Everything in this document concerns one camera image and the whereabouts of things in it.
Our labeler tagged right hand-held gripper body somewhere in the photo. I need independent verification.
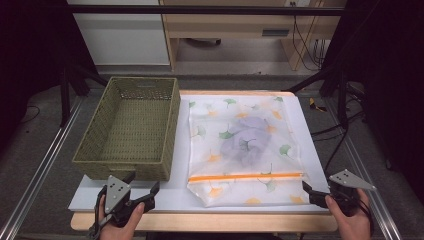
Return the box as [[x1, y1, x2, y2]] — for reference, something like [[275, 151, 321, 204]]
[[327, 169, 377, 216]]

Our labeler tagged wooden desk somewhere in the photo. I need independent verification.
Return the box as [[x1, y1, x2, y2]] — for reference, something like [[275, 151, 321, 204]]
[[159, 0, 348, 72]]

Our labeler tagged black metal stand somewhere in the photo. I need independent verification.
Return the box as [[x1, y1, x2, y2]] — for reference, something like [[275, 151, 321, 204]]
[[281, 63, 365, 130], [59, 63, 110, 128]]

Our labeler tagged person's left hand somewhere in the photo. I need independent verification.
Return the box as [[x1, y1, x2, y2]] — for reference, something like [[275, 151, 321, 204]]
[[97, 201, 146, 240]]

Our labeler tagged white cabinet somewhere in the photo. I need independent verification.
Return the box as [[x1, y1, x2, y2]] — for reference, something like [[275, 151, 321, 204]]
[[67, 0, 171, 67]]

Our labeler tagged green woven basket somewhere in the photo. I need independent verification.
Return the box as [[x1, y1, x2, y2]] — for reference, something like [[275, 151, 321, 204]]
[[72, 76, 181, 182]]

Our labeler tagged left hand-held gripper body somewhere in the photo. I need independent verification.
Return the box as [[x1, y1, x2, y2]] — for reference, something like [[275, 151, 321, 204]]
[[99, 174, 136, 228]]

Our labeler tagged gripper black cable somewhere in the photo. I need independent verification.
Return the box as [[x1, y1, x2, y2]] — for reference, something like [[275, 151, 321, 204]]
[[87, 185, 108, 240], [358, 199, 375, 237]]

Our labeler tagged black cable bundle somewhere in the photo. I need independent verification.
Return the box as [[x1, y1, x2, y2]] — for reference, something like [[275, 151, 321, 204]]
[[313, 39, 329, 70]]

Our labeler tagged white board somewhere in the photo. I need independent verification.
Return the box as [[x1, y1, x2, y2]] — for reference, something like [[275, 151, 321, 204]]
[[68, 94, 334, 214]]

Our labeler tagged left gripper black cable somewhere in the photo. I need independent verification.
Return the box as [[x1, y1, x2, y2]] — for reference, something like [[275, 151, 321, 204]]
[[87, 185, 108, 240]]

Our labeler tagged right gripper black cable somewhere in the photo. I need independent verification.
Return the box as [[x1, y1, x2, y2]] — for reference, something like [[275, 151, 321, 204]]
[[358, 199, 375, 237]]

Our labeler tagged white wall socket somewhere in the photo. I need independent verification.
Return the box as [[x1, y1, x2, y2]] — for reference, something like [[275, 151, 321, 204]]
[[284, 0, 312, 8]]

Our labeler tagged black curtain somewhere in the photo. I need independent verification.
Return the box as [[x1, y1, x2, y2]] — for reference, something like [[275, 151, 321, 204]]
[[0, 0, 101, 153], [321, 0, 424, 196]]

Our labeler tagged thin black floor cable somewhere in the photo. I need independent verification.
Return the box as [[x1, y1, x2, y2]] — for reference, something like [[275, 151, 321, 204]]
[[19, 104, 41, 125]]

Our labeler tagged black hanging cable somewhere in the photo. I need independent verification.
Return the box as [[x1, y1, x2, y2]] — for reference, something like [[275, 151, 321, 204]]
[[291, 14, 322, 72]]

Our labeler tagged yellow and black tool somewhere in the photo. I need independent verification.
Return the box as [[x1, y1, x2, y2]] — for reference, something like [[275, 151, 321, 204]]
[[308, 97, 328, 113]]

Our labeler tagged aluminium rail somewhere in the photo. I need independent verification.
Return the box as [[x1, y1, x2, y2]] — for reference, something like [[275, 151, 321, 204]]
[[0, 96, 85, 240], [324, 98, 403, 240]]

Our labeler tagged purple cloth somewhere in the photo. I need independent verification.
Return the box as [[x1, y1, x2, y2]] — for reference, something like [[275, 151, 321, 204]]
[[219, 115, 273, 168]]

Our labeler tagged person's right hand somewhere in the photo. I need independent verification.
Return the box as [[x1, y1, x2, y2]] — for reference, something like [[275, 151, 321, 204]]
[[324, 189, 373, 240]]

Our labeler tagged thick black floor cable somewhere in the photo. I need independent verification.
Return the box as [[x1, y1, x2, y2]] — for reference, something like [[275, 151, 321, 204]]
[[311, 109, 365, 175]]

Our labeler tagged leaf print mesh laundry bag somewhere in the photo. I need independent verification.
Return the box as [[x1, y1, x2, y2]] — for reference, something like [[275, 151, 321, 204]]
[[186, 96, 310, 209]]

